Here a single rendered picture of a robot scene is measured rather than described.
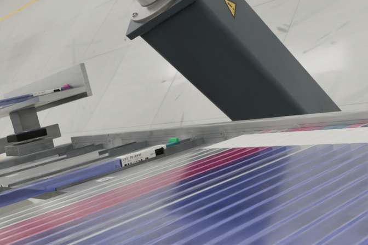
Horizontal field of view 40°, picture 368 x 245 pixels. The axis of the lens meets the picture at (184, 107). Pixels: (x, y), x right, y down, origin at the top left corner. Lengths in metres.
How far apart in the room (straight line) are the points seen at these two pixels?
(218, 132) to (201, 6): 0.45
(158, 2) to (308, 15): 1.05
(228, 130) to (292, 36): 1.40
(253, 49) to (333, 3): 0.90
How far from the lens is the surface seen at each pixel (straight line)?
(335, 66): 1.68
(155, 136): 0.65
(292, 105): 1.14
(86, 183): 0.48
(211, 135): 0.57
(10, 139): 0.83
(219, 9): 1.02
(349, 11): 1.85
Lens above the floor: 1.05
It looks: 30 degrees down
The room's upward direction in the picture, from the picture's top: 49 degrees counter-clockwise
